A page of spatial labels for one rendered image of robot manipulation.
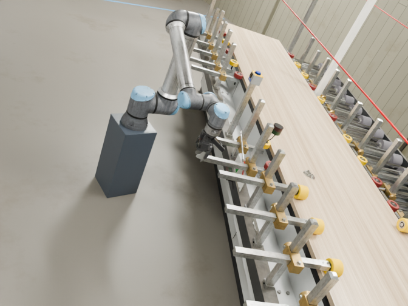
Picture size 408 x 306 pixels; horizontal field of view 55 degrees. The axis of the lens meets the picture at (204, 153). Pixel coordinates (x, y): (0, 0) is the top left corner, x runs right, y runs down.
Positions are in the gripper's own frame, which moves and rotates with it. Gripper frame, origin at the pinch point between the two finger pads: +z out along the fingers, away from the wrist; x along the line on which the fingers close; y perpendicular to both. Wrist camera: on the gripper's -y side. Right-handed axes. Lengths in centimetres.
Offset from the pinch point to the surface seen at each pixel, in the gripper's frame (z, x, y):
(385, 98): 25, -295, -325
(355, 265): -9, 68, -70
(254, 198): 1.1, 22.6, -29.8
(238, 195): 12.2, 9.2, -27.0
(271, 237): 20, 31, -48
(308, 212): -9, 35, -55
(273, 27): 39, -516, -206
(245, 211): -14, 51, -12
